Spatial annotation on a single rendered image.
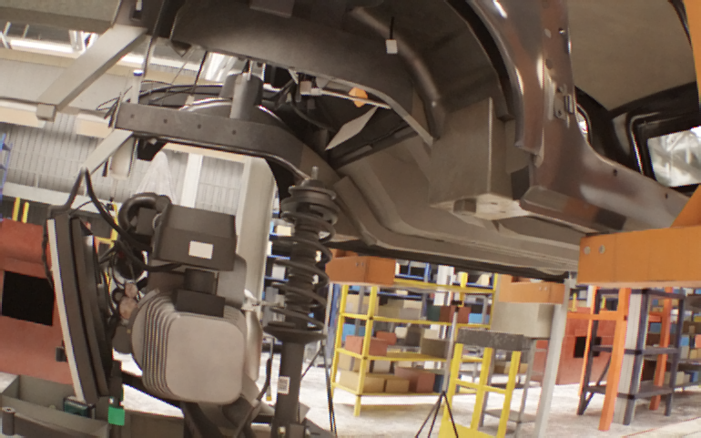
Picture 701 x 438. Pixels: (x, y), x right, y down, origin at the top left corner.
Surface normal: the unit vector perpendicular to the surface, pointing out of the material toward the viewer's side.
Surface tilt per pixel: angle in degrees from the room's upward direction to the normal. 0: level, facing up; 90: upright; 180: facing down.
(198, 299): 90
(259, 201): 90
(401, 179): 103
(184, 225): 79
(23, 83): 90
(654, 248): 90
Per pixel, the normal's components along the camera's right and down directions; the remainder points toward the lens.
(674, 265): -0.92, -0.17
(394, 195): 0.22, 0.11
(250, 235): 0.38, -0.08
